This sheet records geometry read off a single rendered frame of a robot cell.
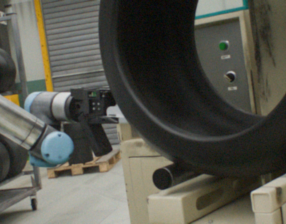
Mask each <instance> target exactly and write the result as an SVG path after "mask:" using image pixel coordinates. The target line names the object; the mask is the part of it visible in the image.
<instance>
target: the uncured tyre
mask: <svg viewBox="0 0 286 224"><path fill-rule="evenodd" d="M198 2H199V0H100V4H99V21H98V32H99V48H100V55H101V60H102V65H103V70H104V74H105V77H106V80H107V82H108V84H109V88H110V90H111V92H112V95H113V97H114V99H115V101H116V104H117V105H118V107H119V109H120V111H121V113H122V114H123V116H124V117H125V118H126V120H127V122H128V123H129V124H130V125H131V127H132V128H133V129H134V131H135V132H136V133H137V134H138V135H139V136H140V138H141V139H142V140H144V141H145V142H146V143H147V144H148V145H149V146H150V147H151V148H152V149H154V150H155V151H156V152H157V153H159V154H160V155H162V156H163V157H165V158H166V159H168V160H169V161H171V162H173V163H175V164H177V165H179V166H182V167H184V168H187V169H189V170H192V171H194V172H198V173H201V174H205V175H210V176H220V177H230V178H244V177H254V176H261V175H265V174H269V173H273V172H275V171H277V170H280V169H283V168H286V94H285V95H284V97H283V98H282V99H281V100H280V101H279V103H278V104H277V106H276V107H275V108H274V109H273V110H272V111H271V112H270V113H269V114H268V115H267V116H262V115H258V114H254V113H251V112H248V111H245V110H243V109H241V108H239V107H237V106H235V105H234V104H232V103H231V102H230V101H228V100H227V99H226V98H225V97H223V96H222V95H221V94H220V93H219V92H218V91H217V90H216V88H215V87H214V86H213V84H212V83H211V82H210V81H209V79H208V78H207V76H206V74H205V72H204V70H203V68H202V65H201V63H200V60H199V56H198V53H197V48H196V43H195V34H194V25H195V15H196V10H197V6H198Z"/></svg>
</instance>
